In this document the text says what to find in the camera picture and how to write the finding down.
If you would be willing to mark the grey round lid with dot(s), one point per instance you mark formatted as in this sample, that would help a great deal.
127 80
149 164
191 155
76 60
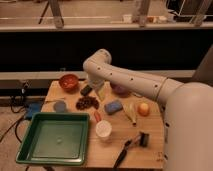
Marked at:
60 107

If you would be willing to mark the blue power box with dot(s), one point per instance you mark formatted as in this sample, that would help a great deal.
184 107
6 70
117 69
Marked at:
32 109

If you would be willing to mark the orange fruit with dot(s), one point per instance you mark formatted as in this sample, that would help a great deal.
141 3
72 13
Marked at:
143 109

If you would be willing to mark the black whiteboard eraser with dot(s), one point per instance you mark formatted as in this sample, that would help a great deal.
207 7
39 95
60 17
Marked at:
86 90

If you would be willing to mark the red bowl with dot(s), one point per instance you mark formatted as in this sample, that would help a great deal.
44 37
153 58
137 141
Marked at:
68 82

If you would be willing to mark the green plastic tray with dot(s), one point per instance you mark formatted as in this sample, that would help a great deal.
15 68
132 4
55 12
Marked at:
55 139

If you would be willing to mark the yellow banana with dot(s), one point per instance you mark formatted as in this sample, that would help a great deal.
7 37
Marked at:
129 111

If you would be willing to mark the purple bowl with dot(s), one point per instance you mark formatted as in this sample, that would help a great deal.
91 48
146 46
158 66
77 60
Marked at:
119 90

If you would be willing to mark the translucent cone gripper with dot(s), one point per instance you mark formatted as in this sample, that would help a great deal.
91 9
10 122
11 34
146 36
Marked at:
101 93

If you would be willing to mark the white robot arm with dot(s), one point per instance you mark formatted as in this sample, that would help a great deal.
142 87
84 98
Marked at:
188 116

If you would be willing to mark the white paper cup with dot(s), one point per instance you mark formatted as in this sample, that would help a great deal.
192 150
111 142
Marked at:
103 130

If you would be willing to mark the dark grape bunch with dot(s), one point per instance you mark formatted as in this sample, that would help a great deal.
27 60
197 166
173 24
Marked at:
87 102

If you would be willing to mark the black handled brush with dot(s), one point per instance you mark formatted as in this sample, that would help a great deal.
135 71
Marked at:
141 140

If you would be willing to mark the blue sponge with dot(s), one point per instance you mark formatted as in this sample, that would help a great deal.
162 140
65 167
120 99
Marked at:
113 107

